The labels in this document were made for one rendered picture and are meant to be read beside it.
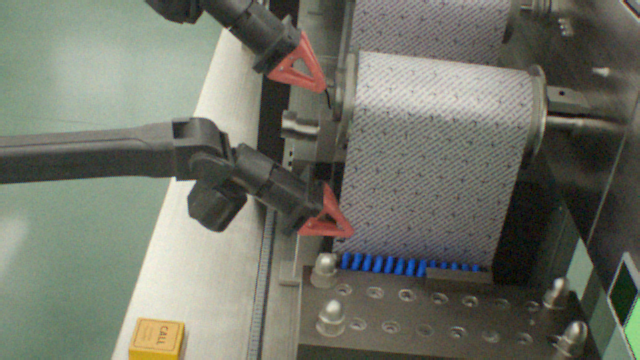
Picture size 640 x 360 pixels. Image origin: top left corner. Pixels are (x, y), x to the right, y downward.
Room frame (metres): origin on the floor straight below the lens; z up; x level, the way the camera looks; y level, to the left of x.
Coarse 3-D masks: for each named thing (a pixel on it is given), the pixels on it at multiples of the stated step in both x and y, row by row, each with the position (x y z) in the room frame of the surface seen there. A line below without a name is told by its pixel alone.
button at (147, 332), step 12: (144, 324) 0.84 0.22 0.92; (156, 324) 0.84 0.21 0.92; (168, 324) 0.85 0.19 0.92; (180, 324) 0.85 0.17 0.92; (132, 336) 0.81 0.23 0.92; (144, 336) 0.82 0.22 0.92; (156, 336) 0.82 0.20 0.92; (168, 336) 0.82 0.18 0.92; (180, 336) 0.83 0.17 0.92; (132, 348) 0.79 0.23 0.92; (144, 348) 0.79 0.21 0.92; (156, 348) 0.80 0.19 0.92; (168, 348) 0.80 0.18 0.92; (180, 348) 0.82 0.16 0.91
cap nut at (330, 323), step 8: (328, 304) 0.77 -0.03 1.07; (336, 304) 0.76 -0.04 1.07; (328, 312) 0.76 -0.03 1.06; (336, 312) 0.76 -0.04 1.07; (320, 320) 0.76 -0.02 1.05; (328, 320) 0.76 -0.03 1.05; (336, 320) 0.76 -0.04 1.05; (344, 320) 0.77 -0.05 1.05; (320, 328) 0.76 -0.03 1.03; (328, 328) 0.75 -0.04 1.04; (336, 328) 0.76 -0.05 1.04; (344, 328) 0.77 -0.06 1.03; (328, 336) 0.75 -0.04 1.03
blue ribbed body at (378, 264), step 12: (348, 264) 0.91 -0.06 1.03; (360, 264) 0.91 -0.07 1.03; (372, 264) 0.91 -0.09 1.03; (384, 264) 0.91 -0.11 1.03; (396, 264) 0.92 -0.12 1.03; (420, 264) 0.91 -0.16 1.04; (432, 264) 0.92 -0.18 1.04; (444, 264) 0.92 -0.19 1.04; (456, 264) 0.92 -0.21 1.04; (420, 276) 0.90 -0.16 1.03
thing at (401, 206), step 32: (352, 160) 0.93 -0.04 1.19; (384, 160) 0.93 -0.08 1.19; (416, 160) 0.94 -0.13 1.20; (352, 192) 0.93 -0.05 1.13; (384, 192) 0.93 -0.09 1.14; (416, 192) 0.94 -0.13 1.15; (448, 192) 0.94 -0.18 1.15; (480, 192) 0.94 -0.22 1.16; (352, 224) 0.93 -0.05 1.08; (384, 224) 0.94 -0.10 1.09; (416, 224) 0.94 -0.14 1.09; (448, 224) 0.94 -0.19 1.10; (480, 224) 0.94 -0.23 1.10; (352, 256) 0.93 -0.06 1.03; (384, 256) 0.94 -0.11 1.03; (416, 256) 0.94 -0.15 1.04; (448, 256) 0.94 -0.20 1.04; (480, 256) 0.94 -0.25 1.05
